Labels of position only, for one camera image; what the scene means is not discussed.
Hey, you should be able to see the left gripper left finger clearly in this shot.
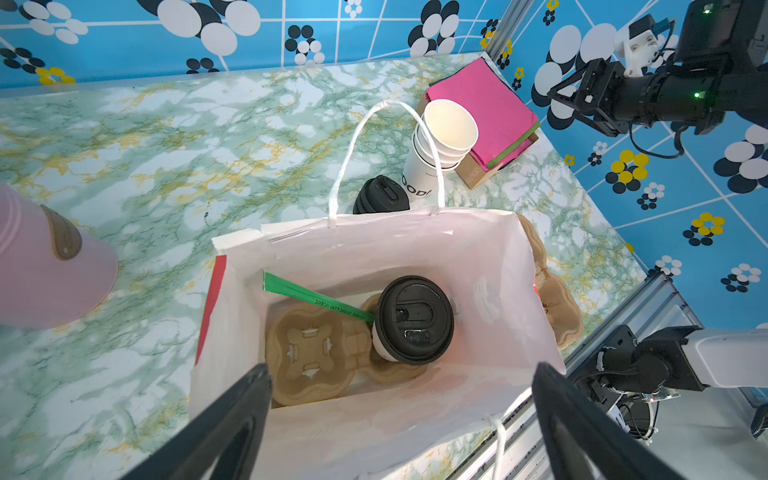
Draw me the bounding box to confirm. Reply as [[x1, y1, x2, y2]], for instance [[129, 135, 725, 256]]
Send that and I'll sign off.
[[124, 363, 272, 479]]

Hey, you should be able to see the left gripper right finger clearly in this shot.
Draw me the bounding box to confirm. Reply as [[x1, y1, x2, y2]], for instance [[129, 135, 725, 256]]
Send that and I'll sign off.
[[532, 362, 681, 479]]

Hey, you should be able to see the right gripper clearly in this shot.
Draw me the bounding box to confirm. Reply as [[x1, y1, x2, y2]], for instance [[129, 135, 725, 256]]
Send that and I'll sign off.
[[547, 58, 645, 137]]

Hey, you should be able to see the single cardboard cup carrier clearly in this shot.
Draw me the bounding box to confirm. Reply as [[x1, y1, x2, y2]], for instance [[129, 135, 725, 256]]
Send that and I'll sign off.
[[265, 303, 428, 407]]

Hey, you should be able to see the green straw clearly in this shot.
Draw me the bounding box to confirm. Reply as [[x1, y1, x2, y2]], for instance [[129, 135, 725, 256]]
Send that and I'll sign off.
[[263, 272, 375, 324]]

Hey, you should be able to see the white paper coffee cup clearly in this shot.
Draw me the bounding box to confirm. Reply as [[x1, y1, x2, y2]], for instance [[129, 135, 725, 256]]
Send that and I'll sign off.
[[371, 323, 398, 363]]

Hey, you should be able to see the black cup lid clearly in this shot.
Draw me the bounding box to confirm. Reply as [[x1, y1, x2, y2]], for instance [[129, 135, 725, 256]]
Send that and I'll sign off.
[[373, 275, 455, 366]]

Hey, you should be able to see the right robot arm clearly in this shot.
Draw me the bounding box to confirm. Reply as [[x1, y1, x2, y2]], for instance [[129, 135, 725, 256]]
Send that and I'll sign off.
[[548, 1, 767, 136]]

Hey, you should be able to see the pink napkin stack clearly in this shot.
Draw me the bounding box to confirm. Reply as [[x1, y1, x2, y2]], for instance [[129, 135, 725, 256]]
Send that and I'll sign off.
[[425, 58, 540, 171]]

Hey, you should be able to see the stack of cardboard cup carriers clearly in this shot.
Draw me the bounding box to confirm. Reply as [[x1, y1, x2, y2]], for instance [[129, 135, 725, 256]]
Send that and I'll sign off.
[[518, 214, 584, 351]]

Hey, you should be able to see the cardboard napkin box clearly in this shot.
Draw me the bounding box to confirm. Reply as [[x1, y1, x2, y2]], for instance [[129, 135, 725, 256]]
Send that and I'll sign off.
[[416, 94, 539, 189]]

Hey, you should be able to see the stack of white paper cups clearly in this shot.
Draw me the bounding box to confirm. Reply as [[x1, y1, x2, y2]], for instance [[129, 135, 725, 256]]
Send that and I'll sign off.
[[400, 98, 479, 199]]

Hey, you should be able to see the stack of black lids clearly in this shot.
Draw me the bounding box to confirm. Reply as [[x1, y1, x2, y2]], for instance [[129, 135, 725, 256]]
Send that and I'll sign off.
[[353, 175, 410, 214]]

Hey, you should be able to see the pink utensil cup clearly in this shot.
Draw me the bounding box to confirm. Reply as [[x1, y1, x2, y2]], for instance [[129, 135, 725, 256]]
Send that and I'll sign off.
[[1, 184, 119, 330]]

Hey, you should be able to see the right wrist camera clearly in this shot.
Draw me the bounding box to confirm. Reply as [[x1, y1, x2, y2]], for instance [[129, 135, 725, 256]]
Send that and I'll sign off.
[[614, 14, 676, 78]]

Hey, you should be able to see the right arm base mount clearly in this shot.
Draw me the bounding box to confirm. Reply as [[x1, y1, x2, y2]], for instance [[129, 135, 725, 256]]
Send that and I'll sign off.
[[570, 325, 708, 442]]

